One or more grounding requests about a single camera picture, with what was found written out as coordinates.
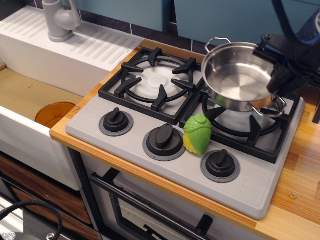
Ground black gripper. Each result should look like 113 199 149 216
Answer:
253 33 320 97

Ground stainless steel pot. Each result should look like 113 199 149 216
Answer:
201 38 287 118

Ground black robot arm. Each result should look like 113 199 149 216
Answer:
253 0 320 97

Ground green yellow toy corncob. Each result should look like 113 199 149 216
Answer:
183 114 212 155

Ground black right stove knob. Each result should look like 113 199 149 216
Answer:
200 149 241 184

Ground black stove knob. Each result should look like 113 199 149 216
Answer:
142 123 186 162
200 149 241 184
99 107 134 137

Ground grey toy stove top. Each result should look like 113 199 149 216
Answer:
64 59 306 221

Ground black middle stove knob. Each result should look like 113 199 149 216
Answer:
142 123 186 162

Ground black left stove knob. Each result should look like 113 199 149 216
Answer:
99 107 134 137

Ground black right burner grate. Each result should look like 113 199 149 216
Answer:
179 81 301 164

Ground black burner grate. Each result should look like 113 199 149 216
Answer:
98 47 202 125
179 81 301 164

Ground black left burner grate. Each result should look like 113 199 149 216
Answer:
98 47 202 125

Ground grey toy faucet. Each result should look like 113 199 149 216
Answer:
42 0 81 43

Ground orange plastic plate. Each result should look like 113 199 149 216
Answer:
35 101 76 129

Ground white toy sink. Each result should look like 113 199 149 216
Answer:
0 6 143 191

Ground wooden drawer fronts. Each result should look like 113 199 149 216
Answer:
0 152 99 240

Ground oven door with black handle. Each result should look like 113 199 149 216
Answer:
89 167 218 240

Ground black braided cable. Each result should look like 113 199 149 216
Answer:
0 199 63 240

